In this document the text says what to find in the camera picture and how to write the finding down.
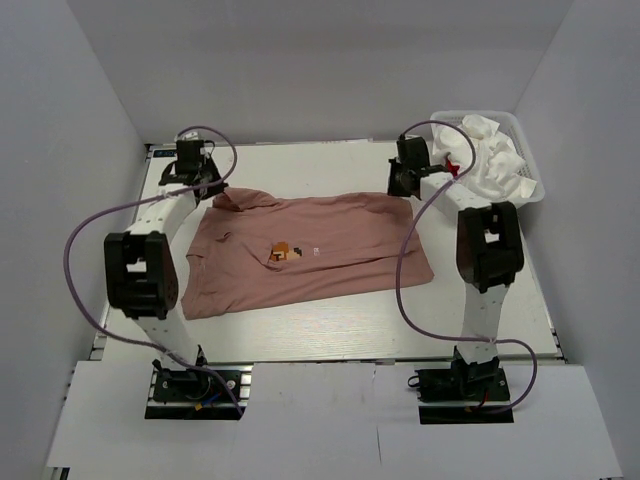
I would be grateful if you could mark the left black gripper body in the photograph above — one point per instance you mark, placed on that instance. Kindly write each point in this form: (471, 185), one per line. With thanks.
(210, 171)

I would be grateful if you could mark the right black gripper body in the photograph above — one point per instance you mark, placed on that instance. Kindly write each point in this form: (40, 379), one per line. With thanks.
(395, 184)

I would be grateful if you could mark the white t shirt red print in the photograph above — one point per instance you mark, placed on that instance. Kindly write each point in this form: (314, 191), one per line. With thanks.
(496, 178)

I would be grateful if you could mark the pink t shirt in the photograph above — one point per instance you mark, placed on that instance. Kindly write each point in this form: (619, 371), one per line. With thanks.
(252, 250)

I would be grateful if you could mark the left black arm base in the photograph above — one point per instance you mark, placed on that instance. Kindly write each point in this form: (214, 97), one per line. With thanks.
(187, 395)

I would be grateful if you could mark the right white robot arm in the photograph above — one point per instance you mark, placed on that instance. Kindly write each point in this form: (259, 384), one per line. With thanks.
(488, 252)

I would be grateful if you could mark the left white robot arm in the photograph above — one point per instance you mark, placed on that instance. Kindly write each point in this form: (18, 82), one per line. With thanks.
(141, 277)

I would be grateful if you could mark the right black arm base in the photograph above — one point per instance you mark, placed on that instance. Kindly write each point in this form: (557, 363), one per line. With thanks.
(442, 402)

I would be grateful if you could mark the white t shirt in basket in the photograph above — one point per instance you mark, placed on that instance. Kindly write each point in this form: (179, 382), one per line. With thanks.
(484, 134)

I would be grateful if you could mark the white plastic basket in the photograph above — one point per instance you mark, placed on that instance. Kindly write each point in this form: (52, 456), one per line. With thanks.
(509, 125)

